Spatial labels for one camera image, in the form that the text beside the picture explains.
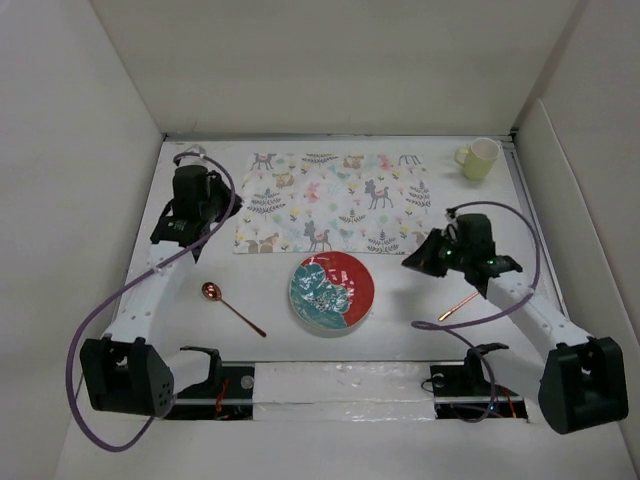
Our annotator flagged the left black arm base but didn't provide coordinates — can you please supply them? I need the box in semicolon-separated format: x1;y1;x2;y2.
164;363;255;421

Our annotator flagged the copper spoon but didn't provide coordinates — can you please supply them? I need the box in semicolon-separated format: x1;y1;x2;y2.
201;282;267;338

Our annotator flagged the copper fork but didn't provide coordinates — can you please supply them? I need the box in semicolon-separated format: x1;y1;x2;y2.
438;292;479;322

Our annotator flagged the floral white cloth napkin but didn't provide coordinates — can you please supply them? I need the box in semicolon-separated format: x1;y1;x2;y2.
234;153;432;255

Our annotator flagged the red and teal plate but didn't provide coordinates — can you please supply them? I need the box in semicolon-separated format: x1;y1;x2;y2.
288;251;376;338

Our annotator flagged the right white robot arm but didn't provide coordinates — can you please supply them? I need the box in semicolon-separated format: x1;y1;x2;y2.
402;210;629;434

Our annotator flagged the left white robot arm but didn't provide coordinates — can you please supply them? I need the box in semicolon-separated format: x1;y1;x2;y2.
80;165;241;417

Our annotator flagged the pale yellow mug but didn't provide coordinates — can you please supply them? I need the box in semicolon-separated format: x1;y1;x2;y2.
454;137;502;181

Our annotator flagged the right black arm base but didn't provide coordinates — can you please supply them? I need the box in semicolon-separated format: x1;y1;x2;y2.
421;349;529;423

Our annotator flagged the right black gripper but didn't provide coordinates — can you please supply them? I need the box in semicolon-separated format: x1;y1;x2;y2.
401;227;470;278

